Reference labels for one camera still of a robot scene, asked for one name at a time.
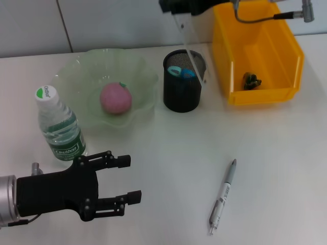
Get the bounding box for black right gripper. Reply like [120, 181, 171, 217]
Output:
[158, 0, 231, 16]

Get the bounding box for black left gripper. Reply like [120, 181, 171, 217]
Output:
[16, 150, 143, 222]

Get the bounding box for transparent plastic ruler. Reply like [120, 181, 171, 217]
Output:
[171, 12, 208, 89]

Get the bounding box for blue scissors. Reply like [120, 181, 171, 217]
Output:
[167, 65, 198, 96]

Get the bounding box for pink toy peach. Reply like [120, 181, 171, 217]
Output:
[99, 81, 133, 115]

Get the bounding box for clear plastic water bottle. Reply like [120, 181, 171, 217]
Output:
[35, 85, 88, 162]

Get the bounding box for green plastic wrapper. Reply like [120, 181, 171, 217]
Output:
[241, 72, 263, 90]

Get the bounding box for black mesh pen holder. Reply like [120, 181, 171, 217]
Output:
[162, 50, 207, 113]

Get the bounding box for white pen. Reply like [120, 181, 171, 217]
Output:
[208, 158, 238, 236]

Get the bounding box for green glass fruit plate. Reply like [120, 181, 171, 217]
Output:
[50, 48, 160, 130]

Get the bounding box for yellow plastic bin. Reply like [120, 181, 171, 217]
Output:
[212, 0, 305, 106]

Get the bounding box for right arm cable with plug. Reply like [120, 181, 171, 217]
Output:
[230, 0, 315, 24]

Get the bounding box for arm cable with plug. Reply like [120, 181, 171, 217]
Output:
[230, 0, 315, 24]
[7, 213, 42, 227]

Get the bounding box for left arm cable with plug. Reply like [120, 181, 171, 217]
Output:
[7, 213, 42, 227]

